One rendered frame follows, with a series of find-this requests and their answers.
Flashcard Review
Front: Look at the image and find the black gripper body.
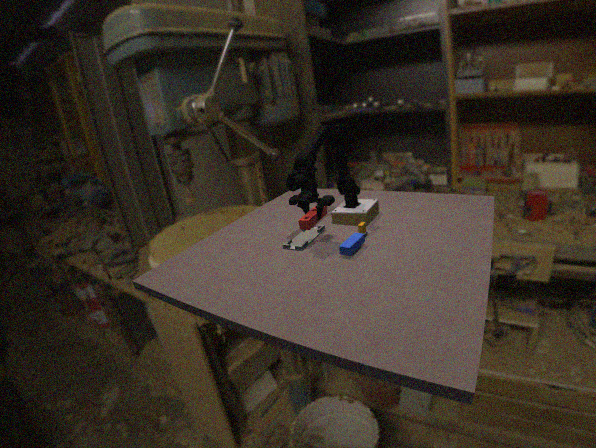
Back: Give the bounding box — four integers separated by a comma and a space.
289, 183, 335, 206

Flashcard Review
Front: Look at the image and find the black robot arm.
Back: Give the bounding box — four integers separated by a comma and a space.
286, 125, 361, 208

